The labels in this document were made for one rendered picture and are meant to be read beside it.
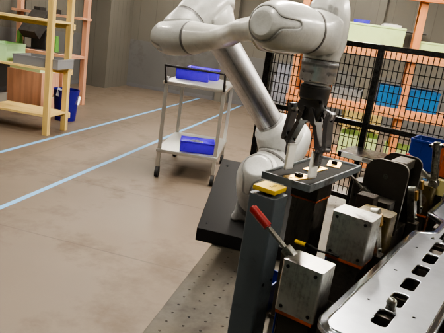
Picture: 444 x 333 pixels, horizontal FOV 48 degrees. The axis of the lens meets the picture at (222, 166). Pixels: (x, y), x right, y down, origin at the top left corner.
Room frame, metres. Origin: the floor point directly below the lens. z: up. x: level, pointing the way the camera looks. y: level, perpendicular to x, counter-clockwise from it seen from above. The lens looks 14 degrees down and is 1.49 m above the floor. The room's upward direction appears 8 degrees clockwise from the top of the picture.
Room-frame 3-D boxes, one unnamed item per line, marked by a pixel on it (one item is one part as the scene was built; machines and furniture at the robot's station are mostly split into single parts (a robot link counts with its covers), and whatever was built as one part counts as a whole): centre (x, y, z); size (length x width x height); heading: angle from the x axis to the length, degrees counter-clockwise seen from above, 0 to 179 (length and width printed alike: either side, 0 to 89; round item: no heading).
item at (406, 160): (1.57, -0.55, 0.95); 0.18 x 0.13 x 0.49; 147
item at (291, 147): (1.29, -0.17, 1.21); 0.03 x 0.01 x 0.07; 133
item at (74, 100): (7.12, 2.35, 0.24); 0.42 x 0.37 x 0.48; 166
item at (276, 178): (1.36, -0.26, 1.16); 0.37 x 0.14 x 0.02; 147
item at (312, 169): (1.23, -0.23, 1.21); 0.03 x 0.01 x 0.07; 133
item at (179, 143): (5.36, 0.34, 0.58); 1.22 x 0.71 x 1.15; 171
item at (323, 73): (1.26, -0.20, 1.43); 0.09 x 0.09 x 0.06
